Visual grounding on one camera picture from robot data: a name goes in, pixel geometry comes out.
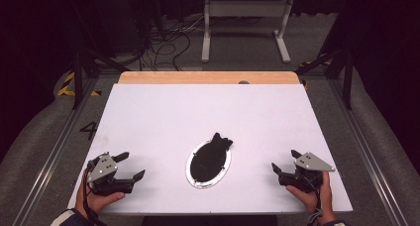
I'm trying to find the right hand-held gripper cable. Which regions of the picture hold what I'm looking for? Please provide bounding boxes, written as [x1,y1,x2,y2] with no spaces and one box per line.
[301,175,326,226]

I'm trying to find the left hand-held gripper cable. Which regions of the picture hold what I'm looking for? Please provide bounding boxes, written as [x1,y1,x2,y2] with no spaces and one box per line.
[82,163,108,226]

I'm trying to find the person's right hand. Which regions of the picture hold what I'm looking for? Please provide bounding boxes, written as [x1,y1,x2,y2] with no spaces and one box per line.
[285,170,338,224]

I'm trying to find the wooden table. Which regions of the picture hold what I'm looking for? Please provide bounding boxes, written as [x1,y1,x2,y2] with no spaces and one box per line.
[118,70,301,85]

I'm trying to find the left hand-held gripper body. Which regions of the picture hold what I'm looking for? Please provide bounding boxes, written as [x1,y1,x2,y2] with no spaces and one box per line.
[86,152,137,197]

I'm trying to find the yellow black floor tape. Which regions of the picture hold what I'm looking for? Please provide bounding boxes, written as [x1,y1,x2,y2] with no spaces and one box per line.
[57,71,102,97]
[298,57,332,69]

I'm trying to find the oval pearl-rimmed photo frame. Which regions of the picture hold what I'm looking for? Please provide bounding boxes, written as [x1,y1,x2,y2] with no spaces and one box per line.
[185,132,234,190]

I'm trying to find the white metal stand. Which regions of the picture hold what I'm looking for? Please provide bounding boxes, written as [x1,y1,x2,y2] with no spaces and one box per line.
[201,0,295,64]

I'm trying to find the black metal stand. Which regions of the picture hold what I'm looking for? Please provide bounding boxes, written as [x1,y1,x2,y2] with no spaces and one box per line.
[295,47,355,111]
[70,44,132,111]

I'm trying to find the person's left hand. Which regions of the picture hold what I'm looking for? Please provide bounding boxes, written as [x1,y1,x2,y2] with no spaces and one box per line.
[74,177,126,220]

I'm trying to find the aluminium floor rail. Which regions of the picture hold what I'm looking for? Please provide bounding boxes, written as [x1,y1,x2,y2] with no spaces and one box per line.
[11,74,102,226]
[328,77,409,226]

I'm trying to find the hand-held gripper cable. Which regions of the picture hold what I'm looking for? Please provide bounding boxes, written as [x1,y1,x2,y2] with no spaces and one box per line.
[301,175,326,226]
[82,163,108,226]

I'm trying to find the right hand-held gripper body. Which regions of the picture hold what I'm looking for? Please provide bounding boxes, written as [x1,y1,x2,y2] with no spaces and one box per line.
[278,152,336,193]

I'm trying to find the bundle of floor cables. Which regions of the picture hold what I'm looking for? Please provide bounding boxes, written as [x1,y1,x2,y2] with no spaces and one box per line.
[138,16,206,71]

